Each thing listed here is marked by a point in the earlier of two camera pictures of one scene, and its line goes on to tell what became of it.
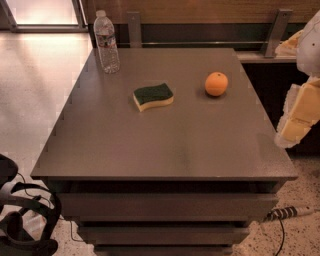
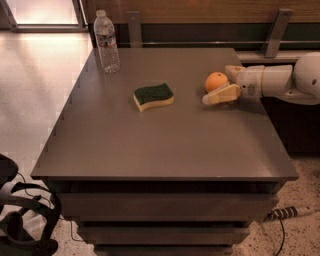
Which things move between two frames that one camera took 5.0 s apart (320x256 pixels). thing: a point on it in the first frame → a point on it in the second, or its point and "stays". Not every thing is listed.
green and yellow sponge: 153,96 stays
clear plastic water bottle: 105,34 stays
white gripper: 310,48 → 250,82
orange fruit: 216,84 stays
